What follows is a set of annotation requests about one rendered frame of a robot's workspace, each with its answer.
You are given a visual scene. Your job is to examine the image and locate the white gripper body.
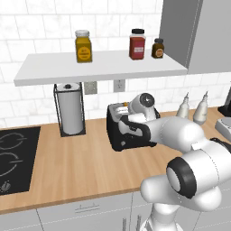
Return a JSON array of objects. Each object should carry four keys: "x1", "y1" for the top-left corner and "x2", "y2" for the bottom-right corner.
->
[{"x1": 128, "y1": 112, "x2": 149, "y2": 124}]

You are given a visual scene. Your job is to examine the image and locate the black toaster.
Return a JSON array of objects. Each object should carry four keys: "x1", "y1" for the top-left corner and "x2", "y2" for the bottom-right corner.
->
[{"x1": 106, "y1": 102, "x2": 162, "y2": 152}]

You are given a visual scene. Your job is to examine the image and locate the white squeeze bottle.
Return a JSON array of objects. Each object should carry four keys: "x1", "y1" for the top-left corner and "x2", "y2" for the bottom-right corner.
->
[
  {"x1": 192, "y1": 90, "x2": 209, "y2": 126},
  {"x1": 175, "y1": 91, "x2": 190, "y2": 119}
]

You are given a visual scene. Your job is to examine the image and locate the white paper towel roll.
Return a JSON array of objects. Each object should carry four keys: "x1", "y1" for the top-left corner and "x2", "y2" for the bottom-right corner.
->
[{"x1": 57, "y1": 83, "x2": 84, "y2": 135}]

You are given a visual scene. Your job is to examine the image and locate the small brown jar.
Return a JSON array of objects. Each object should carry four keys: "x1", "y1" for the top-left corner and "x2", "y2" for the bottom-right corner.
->
[{"x1": 151, "y1": 38, "x2": 165, "y2": 60}]

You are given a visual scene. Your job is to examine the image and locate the red jar with black lid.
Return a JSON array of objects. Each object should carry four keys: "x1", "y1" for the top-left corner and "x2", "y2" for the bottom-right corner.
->
[{"x1": 128, "y1": 28, "x2": 147, "y2": 61}]

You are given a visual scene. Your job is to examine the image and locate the yellow spice jar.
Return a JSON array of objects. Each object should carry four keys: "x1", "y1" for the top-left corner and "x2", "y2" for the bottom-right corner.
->
[{"x1": 74, "y1": 29, "x2": 93, "y2": 64}]

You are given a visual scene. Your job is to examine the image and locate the grey appliance base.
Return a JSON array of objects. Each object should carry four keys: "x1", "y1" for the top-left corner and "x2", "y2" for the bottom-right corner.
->
[{"x1": 214, "y1": 116, "x2": 231, "y2": 143}]

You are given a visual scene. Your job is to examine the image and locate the black appliance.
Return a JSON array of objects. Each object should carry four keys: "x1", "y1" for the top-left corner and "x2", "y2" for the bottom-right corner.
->
[{"x1": 217, "y1": 85, "x2": 231, "y2": 118}]

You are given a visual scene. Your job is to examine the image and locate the grey cupboard door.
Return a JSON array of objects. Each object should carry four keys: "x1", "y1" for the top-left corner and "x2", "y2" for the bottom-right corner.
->
[
  {"x1": 40, "y1": 208, "x2": 134, "y2": 231},
  {"x1": 131, "y1": 189, "x2": 157, "y2": 231}
]

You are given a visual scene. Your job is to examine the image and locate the grey drawer front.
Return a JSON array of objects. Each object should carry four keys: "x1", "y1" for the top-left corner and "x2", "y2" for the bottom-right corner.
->
[{"x1": 35, "y1": 192, "x2": 134, "y2": 226}]

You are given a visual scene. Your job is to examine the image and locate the black hob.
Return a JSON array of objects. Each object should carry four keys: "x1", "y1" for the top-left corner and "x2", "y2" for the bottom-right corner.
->
[{"x1": 0, "y1": 125, "x2": 42, "y2": 197}]

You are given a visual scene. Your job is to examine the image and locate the grey cupboard front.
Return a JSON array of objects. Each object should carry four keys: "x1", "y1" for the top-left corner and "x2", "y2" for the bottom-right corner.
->
[{"x1": 0, "y1": 208, "x2": 43, "y2": 231}]

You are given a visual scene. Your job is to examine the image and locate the grey wall socket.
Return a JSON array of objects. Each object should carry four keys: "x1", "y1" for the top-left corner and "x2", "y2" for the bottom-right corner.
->
[
  {"x1": 113, "y1": 79, "x2": 126, "y2": 94},
  {"x1": 83, "y1": 80, "x2": 98, "y2": 96}
]

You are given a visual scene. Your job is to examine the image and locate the white wall shelf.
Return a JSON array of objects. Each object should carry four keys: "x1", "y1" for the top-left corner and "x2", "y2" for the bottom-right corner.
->
[{"x1": 13, "y1": 49, "x2": 189, "y2": 88}]

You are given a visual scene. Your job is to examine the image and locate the black wire towel holder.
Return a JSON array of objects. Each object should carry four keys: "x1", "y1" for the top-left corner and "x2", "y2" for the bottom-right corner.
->
[{"x1": 52, "y1": 82, "x2": 88, "y2": 138}]

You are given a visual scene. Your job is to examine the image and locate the grey drawer handle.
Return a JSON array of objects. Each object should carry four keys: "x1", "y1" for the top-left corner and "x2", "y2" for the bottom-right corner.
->
[{"x1": 74, "y1": 203, "x2": 101, "y2": 214}]

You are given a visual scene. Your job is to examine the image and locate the grey wall cupboard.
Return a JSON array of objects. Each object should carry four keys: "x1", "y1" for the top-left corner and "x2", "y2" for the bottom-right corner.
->
[{"x1": 158, "y1": 0, "x2": 231, "y2": 76}]

